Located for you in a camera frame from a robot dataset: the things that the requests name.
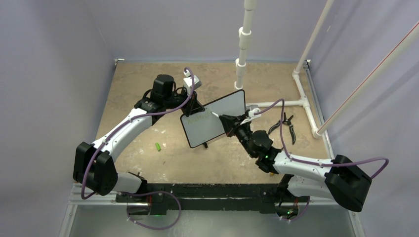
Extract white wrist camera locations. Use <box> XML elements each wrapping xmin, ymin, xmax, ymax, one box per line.
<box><xmin>240</xmin><ymin>105</ymin><xmax>261</xmax><ymax>125</ymax></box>
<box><xmin>183</xmin><ymin>76</ymin><xmax>202</xmax><ymax>94</ymax></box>

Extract white PVC pipe frame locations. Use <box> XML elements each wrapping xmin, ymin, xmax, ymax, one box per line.
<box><xmin>234</xmin><ymin>0</ymin><xmax>419</xmax><ymax>139</ymax></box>

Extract small black-framed whiteboard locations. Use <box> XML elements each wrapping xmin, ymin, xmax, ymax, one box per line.
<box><xmin>180</xmin><ymin>89</ymin><xmax>246</xmax><ymax>148</ymax></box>

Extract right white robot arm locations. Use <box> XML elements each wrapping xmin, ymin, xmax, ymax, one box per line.
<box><xmin>217</xmin><ymin>115</ymin><xmax>372</xmax><ymax>212</ymax></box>

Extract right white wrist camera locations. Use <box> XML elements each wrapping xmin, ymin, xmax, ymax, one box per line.
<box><xmin>240</xmin><ymin>105</ymin><xmax>261</xmax><ymax>125</ymax></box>

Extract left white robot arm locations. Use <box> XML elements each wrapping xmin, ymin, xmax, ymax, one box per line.
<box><xmin>73</xmin><ymin>69</ymin><xmax>205</xmax><ymax>202</ymax></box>

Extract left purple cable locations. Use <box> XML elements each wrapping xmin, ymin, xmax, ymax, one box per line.
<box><xmin>80</xmin><ymin>67</ymin><xmax>196</xmax><ymax>200</ymax></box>

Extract black-handled wire stripper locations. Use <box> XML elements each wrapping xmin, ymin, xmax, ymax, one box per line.
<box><xmin>268</xmin><ymin>112</ymin><xmax>297</xmax><ymax>145</ymax></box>

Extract purple cable loop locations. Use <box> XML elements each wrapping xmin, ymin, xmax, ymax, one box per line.
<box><xmin>126</xmin><ymin>190</ymin><xmax>183</xmax><ymax>231</ymax></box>

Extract green marker cap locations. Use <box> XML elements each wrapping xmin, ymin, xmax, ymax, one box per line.
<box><xmin>155</xmin><ymin>142</ymin><xmax>161</xmax><ymax>152</ymax></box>

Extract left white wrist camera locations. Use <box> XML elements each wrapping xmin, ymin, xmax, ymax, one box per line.
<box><xmin>183</xmin><ymin>76</ymin><xmax>202</xmax><ymax>94</ymax></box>

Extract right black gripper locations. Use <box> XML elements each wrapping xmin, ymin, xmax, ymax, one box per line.
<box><xmin>221</xmin><ymin>114</ymin><xmax>256</xmax><ymax>158</ymax></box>

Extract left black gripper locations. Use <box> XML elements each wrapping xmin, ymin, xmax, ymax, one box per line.
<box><xmin>164</xmin><ymin>87</ymin><xmax>205</xmax><ymax>118</ymax></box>

